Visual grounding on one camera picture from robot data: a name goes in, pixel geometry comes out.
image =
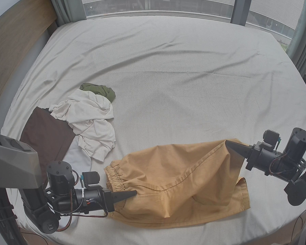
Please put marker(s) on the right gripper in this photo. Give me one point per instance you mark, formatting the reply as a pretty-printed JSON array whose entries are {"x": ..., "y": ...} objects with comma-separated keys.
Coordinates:
[{"x": 266, "y": 159}]

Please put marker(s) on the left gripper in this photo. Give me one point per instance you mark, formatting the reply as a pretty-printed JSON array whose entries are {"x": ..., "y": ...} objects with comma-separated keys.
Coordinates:
[{"x": 94, "y": 198}]

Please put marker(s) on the tan trousers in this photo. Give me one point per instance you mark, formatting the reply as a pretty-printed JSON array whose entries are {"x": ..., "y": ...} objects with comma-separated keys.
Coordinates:
[{"x": 181, "y": 182}]

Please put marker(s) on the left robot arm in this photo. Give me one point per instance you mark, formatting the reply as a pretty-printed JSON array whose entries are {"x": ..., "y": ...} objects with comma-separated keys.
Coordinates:
[{"x": 12, "y": 159}]

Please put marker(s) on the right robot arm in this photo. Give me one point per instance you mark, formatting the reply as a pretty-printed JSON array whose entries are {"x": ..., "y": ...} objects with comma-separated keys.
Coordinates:
[{"x": 298, "y": 144}]

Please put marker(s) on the bed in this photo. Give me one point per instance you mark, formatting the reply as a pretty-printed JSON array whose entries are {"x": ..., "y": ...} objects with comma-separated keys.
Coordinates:
[{"x": 168, "y": 73}]

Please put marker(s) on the pale bluish white garment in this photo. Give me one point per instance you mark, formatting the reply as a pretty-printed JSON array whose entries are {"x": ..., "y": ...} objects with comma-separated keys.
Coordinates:
[{"x": 77, "y": 159}]

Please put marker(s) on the off-white garment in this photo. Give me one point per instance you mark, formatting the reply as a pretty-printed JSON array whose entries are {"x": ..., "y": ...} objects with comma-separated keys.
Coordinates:
[{"x": 91, "y": 119}]

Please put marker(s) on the brown garment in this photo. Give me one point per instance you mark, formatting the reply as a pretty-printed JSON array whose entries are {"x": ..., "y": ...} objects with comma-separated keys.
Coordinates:
[{"x": 48, "y": 134}]

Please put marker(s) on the green garment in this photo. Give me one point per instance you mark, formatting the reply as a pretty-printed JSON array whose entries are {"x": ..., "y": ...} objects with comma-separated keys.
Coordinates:
[{"x": 102, "y": 89}]

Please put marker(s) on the grey-green curtain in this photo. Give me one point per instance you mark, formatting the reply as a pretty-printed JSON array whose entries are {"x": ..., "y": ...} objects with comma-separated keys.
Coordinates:
[
  {"x": 304, "y": 34},
  {"x": 66, "y": 1}
]

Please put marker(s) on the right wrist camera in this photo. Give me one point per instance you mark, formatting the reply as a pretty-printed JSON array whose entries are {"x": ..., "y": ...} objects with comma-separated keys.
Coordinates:
[{"x": 271, "y": 138}]

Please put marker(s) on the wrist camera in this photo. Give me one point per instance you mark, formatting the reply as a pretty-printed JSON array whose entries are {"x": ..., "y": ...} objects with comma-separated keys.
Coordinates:
[
  {"x": 91, "y": 179},
  {"x": 271, "y": 138}
]

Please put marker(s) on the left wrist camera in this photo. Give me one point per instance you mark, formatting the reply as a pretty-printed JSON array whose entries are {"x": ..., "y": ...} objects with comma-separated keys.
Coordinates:
[{"x": 91, "y": 179}]

